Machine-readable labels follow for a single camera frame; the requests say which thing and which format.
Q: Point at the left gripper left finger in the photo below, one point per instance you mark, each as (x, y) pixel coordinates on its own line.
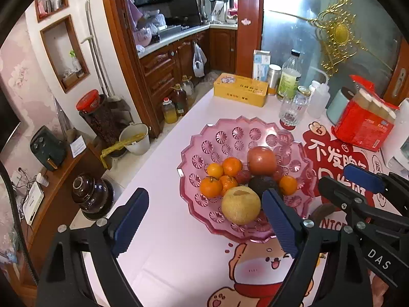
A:
(105, 243)

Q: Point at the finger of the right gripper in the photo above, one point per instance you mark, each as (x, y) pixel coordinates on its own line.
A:
(375, 183)
(356, 209)

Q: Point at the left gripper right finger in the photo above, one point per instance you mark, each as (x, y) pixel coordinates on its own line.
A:
(298, 237)

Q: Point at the small tangerine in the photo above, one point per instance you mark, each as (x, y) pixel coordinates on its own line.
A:
(215, 170)
(227, 183)
(211, 187)
(288, 185)

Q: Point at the yellow pear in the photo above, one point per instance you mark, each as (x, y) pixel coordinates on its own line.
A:
(241, 205)

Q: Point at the dark avocado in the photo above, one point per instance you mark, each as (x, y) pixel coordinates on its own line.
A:
(261, 183)

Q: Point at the small red fruit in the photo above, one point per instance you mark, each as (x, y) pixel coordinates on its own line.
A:
(243, 177)

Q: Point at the red apple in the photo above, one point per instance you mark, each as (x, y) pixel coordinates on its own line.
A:
(261, 161)

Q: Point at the large orange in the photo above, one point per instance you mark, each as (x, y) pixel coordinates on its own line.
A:
(232, 166)

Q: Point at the dark overripe banana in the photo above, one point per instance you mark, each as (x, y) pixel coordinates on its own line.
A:
(322, 216)

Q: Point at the white appliance at edge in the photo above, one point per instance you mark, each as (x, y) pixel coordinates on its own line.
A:
(395, 147)

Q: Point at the dark ceramic pot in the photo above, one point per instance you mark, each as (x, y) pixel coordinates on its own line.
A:
(94, 196)

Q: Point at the red snack package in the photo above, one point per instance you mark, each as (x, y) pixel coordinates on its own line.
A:
(367, 120)

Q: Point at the white router box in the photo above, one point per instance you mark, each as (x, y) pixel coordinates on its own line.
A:
(32, 203)

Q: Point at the dark green air fryer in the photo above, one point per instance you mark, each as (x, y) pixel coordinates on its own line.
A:
(48, 149)

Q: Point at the white enamel bucket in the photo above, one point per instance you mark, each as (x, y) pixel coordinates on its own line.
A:
(137, 137)

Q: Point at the white squeeze bottle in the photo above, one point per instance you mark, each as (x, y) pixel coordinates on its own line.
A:
(319, 101)

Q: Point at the drinking glass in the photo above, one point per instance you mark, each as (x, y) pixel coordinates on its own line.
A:
(292, 111)

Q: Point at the pink glass fruit bowl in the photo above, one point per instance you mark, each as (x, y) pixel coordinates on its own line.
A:
(234, 138)

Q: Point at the small glass jar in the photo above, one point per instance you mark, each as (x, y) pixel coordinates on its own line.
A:
(302, 96)

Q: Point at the red lid jar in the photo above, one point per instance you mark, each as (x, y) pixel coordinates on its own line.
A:
(94, 109)

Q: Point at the cooking oil bottle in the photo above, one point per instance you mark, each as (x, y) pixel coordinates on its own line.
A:
(169, 111)

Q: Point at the clear plastic bottle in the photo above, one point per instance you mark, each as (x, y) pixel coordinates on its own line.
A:
(291, 73)

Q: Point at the black television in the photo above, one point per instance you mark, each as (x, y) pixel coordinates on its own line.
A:
(9, 121)

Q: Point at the metal can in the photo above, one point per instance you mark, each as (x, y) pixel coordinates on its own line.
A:
(273, 78)

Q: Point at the yellow tin box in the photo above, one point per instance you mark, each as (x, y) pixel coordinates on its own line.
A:
(241, 89)

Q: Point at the white blue carton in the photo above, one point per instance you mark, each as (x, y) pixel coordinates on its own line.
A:
(261, 63)

